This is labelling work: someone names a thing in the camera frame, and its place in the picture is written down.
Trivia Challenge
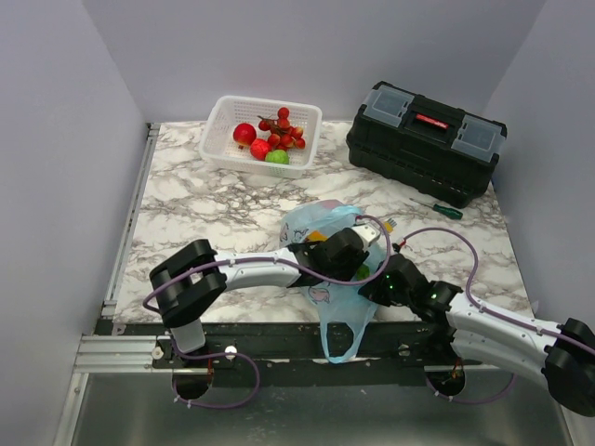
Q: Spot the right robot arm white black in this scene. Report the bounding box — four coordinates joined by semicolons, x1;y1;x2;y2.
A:
359;255;594;417

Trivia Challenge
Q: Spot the green handled screwdriver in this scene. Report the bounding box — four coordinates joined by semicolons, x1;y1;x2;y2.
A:
410;198;463;220

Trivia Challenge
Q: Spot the hex key set yellow holder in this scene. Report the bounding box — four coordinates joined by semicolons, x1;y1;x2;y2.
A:
385;219;397;232

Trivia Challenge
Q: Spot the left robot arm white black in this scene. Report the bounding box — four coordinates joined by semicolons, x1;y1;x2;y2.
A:
150;223;382;367

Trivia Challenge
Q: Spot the green fake leafy fruit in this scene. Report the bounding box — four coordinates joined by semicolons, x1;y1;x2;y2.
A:
355;264;371;281

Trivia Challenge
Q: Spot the black plastic toolbox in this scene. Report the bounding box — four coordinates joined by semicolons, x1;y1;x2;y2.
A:
346;81;508;209

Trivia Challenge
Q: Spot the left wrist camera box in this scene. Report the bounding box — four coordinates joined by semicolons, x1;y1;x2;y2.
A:
351;224;380;251

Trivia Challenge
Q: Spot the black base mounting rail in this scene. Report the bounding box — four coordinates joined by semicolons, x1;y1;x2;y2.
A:
152;321;458;387

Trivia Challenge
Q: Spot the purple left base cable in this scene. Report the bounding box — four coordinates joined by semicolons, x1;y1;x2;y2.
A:
172;350;260;410

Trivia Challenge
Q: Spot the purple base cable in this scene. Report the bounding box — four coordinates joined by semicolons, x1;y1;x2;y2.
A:
172;350;260;410
430;357;518;404

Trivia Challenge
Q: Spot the white plastic basket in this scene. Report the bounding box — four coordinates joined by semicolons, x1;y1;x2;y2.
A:
198;96;322;178

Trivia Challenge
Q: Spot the light blue plastic bag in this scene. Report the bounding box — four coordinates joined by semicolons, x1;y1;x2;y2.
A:
279;200;387;364

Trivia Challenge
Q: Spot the red fake peach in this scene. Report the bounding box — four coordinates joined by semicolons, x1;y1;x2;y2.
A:
249;138;272;161

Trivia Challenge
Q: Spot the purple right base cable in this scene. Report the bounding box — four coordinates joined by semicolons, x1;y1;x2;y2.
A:
430;357;518;404

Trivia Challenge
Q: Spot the red fake apple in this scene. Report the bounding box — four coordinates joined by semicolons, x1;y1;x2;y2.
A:
232;123;257;149

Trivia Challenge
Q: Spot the red fake cherry bunch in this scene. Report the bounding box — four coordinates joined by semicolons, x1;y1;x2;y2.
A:
258;107;306;151

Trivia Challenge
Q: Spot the aluminium frame profile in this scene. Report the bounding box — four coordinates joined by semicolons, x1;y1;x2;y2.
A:
73;335;157;374

